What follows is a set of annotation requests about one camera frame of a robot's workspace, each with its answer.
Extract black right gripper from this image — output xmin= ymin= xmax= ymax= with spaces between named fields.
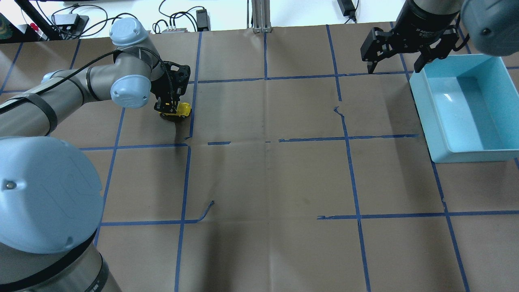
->
xmin=361 ymin=2 xmax=461 ymax=74

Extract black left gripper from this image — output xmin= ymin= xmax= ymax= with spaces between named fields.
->
xmin=152 ymin=62 xmax=191 ymax=114

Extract yellow toy beetle car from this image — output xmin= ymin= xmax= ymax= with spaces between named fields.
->
xmin=158 ymin=101 xmax=192 ymax=119

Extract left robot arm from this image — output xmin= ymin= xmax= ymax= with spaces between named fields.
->
xmin=0 ymin=18 xmax=191 ymax=292

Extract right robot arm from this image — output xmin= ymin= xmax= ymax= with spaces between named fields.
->
xmin=360 ymin=0 xmax=519 ymax=74

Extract light blue plastic bin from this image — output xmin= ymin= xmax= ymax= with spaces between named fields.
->
xmin=410 ymin=54 xmax=519 ymax=164

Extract black power adapter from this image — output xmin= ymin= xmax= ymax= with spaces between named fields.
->
xmin=196 ymin=8 xmax=211 ymax=32

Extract brown paper table cover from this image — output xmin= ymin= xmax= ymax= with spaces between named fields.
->
xmin=0 ymin=21 xmax=519 ymax=292

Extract aluminium frame post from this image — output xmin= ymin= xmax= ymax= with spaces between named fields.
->
xmin=248 ymin=0 xmax=272 ymax=34

